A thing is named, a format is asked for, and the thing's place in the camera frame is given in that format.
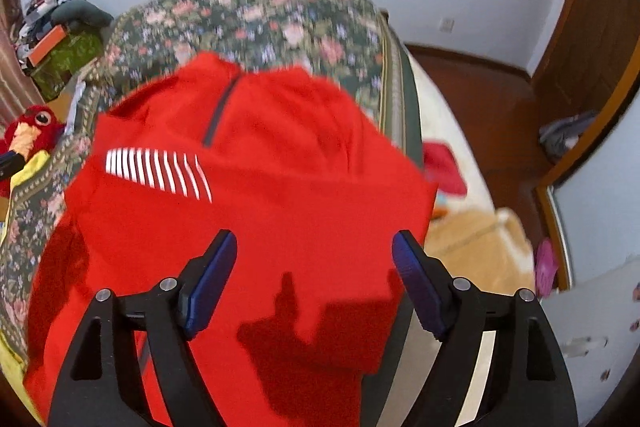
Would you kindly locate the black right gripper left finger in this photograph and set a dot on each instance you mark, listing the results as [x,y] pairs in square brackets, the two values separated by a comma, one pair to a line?
[101,380]

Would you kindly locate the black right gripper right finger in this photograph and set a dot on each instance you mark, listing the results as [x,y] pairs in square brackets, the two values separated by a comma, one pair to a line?
[527,383]

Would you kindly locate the red jacket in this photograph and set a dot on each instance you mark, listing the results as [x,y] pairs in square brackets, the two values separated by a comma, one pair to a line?
[313,193]

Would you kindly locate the grey clothes on floor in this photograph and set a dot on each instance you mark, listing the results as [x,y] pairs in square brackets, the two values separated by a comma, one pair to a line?
[560,136]

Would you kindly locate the pink slipper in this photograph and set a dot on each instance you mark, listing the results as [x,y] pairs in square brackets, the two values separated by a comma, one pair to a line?
[546,267]

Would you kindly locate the white cabinet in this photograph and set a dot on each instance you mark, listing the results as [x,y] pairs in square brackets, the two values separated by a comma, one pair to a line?
[597,327]

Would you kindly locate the small red cloth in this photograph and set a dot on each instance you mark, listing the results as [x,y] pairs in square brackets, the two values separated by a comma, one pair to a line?
[441,167]

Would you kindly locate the red parrot plush toy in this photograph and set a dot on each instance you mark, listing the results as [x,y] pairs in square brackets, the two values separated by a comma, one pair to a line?
[36,130]

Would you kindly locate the cluttered pile of items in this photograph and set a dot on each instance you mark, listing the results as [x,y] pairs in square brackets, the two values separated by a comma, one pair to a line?
[59,37]

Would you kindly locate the floral bed cover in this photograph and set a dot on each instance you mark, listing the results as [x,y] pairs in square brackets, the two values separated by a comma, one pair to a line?
[348,41]

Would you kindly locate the wooden door frame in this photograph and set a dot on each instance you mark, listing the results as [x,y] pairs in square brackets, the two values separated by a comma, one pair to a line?
[589,63]

